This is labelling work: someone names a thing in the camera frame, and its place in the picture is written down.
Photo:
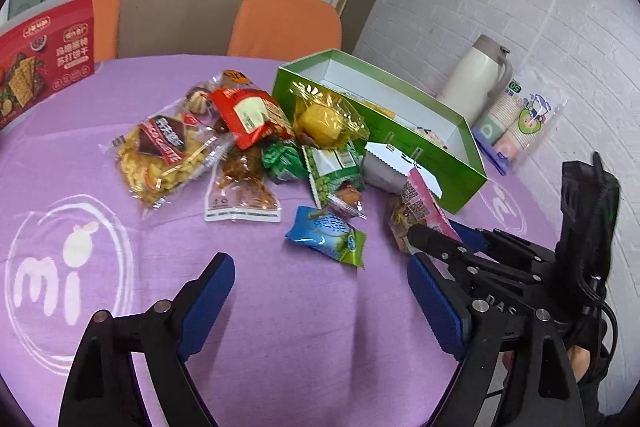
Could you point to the person's right hand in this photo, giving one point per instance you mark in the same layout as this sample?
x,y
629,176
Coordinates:
x,y
582,362

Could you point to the red cracker box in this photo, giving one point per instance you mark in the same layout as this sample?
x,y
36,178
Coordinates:
x,y
45,57

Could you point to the white thermos jug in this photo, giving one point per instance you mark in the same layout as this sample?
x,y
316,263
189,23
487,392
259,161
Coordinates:
x,y
475,77

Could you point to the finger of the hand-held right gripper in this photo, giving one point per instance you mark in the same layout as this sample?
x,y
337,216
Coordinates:
x,y
440,249
480,239

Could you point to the pink snack packet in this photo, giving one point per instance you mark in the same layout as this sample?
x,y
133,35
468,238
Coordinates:
x,y
417,202

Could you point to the white serrated snack packet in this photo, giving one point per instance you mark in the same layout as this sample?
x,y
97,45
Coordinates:
x,y
385,172

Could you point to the green peas packet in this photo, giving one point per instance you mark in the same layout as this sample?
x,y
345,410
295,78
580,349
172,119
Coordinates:
x,y
330,177

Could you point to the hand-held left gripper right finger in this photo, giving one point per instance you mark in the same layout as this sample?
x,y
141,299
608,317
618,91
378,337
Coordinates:
x,y
435,302

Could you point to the red snack packet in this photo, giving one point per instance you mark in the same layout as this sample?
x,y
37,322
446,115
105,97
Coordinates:
x,y
245,117

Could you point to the blue snack packet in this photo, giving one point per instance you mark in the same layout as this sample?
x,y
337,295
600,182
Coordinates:
x,y
325,234

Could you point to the clear yellow cake packet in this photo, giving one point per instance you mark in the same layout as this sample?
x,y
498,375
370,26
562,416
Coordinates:
x,y
320,119

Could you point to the yellow chips packet dark label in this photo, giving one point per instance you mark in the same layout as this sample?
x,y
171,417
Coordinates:
x,y
160,157

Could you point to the small red candy packet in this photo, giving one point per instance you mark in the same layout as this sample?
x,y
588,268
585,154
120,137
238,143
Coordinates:
x,y
347,199

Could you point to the clear candy packet orange label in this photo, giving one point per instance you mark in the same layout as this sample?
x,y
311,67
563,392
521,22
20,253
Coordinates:
x,y
232,79

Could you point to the purple tablecloth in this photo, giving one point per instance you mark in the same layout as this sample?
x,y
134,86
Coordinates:
x,y
300,332

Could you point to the clear brown dried meat packet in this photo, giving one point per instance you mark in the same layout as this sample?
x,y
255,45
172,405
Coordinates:
x,y
240,192

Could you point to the orange chair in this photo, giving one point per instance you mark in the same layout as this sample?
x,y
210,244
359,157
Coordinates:
x,y
105,22
285,27

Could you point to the pack of paper cups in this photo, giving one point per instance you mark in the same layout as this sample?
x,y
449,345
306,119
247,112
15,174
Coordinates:
x,y
520,122

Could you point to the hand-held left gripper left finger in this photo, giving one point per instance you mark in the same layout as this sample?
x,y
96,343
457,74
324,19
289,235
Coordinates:
x,y
210,287

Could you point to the green cardboard box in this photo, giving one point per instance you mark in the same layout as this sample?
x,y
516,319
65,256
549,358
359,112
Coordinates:
x,y
450,187

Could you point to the small green snack packet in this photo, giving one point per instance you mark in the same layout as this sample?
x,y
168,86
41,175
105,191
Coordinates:
x,y
282,159

